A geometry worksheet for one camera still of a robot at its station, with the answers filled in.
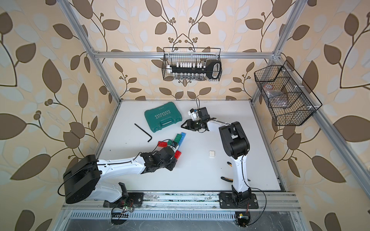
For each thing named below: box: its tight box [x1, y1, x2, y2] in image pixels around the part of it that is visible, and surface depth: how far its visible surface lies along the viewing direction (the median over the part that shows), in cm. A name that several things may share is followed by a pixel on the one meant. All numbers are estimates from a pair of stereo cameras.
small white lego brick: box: [209, 150, 216, 158], surface depth 91 cm
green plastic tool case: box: [144, 101, 183, 133], surface depth 107 cm
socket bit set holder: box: [166, 59, 223, 81], surface depth 86 cm
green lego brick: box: [173, 133, 182, 144], surface depth 98 cm
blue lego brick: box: [177, 131, 187, 151], surface depth 100 cm
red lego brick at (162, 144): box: [158, 141, 168, 148], surface depth 96 cm
